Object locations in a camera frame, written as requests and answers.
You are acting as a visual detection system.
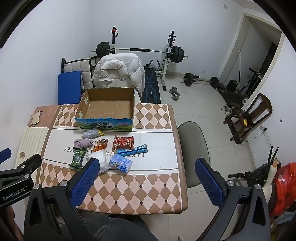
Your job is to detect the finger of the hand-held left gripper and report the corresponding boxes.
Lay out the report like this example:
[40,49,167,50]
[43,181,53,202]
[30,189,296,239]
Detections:
[0,148,11,163]
[0,153,42,180]

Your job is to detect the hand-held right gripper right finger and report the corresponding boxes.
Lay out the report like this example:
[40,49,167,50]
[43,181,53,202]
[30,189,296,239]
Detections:
[195,158,271,241]

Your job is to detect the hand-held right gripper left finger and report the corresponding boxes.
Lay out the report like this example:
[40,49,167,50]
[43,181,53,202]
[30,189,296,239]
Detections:
[24,157,100,241]

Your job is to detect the green packet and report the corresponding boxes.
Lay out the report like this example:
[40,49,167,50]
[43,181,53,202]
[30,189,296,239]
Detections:
[68,148,87,171]

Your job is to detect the white plastic bag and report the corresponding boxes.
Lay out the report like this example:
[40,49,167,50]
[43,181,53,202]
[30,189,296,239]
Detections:
[87,150,111,173]

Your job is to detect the purple snack packet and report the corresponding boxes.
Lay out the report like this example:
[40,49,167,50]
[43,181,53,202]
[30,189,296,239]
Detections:
[73,138,94,150]

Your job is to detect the orange snack packet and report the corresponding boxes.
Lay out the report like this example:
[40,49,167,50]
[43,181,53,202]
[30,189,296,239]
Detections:
[92,138,109,152]

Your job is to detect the light blue packet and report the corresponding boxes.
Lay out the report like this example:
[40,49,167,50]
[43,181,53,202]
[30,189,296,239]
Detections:
[109,154,134,173]

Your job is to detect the silver glitter pouch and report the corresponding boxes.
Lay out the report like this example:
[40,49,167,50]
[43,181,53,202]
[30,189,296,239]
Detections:
[82,130,105,139]

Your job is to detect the red snack packet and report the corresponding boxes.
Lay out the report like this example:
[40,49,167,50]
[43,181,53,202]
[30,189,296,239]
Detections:
[112,136,135,152]

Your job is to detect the long blue packet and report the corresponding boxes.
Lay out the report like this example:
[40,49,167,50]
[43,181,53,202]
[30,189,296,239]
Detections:
[116,144,148,156]

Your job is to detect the cardboard box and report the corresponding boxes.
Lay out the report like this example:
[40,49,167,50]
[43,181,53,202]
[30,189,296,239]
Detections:
[74,87,135,132]

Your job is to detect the person's left forearm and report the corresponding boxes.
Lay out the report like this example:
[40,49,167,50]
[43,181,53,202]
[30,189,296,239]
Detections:
[0,205,23,241]

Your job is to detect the cream ribbed mat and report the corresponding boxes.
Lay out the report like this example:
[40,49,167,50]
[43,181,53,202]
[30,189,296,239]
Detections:
[15,127,50,176]

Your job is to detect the grey chair seat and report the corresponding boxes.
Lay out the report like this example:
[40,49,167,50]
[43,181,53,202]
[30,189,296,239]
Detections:
[177,121,211,189]

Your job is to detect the cardboard scraps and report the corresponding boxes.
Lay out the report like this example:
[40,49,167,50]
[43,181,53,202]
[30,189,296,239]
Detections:
[30,111,43,127]

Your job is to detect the black scooter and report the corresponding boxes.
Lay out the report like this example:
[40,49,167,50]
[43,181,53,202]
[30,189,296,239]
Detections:
[228,146,279,186]

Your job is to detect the brown wooden board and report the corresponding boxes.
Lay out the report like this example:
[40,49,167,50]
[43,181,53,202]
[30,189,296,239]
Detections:
[26,105,62,128]

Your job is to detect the person's dark trousers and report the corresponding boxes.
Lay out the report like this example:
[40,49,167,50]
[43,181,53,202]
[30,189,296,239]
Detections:
[79,214,158,241]

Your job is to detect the white plush toy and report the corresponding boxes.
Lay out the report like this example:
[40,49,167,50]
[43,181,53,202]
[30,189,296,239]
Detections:
[264,160,281,204]

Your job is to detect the red plastic bag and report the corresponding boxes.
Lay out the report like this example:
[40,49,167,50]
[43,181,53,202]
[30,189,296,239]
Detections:
[269,162,296,217]

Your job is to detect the blue folded mat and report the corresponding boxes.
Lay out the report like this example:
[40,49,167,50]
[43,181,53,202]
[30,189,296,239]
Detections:
[57,71,82,105]

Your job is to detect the dark low bench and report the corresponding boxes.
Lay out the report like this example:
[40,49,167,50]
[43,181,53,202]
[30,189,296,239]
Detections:
[217,88,245,109]

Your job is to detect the dark wooden chair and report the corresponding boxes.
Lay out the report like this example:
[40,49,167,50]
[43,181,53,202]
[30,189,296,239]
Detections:
[223,93,273,144]

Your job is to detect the black speaker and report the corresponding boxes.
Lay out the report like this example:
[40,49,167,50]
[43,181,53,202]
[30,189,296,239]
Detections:
[226,79,238,91]

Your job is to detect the black floor barbell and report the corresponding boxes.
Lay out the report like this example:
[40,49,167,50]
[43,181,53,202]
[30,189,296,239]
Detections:
[181,72,220,89]

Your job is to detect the beige padded black-framed bench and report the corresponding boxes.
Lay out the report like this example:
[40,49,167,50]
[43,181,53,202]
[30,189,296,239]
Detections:
[61,57,97,91]

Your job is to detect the black and blue weight bench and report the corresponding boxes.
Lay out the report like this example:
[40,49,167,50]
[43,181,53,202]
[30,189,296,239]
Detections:
[141,59,162,104]

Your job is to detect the white bench press rack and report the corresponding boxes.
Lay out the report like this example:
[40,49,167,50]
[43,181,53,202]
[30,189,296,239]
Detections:
[109,27,177,91]

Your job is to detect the white down jacket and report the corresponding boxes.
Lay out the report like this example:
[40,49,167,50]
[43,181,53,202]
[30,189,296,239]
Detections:
[92,53,146,95]

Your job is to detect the black barbell on rack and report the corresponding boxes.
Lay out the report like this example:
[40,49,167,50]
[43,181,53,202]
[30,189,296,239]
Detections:
[91,42,189,64]

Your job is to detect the black power cable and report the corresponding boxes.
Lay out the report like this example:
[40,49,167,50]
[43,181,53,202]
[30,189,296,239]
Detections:
[245,127,268,142]

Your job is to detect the white door frame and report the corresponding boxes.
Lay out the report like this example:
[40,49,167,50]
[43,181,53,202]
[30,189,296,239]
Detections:
[218,13,285,109]

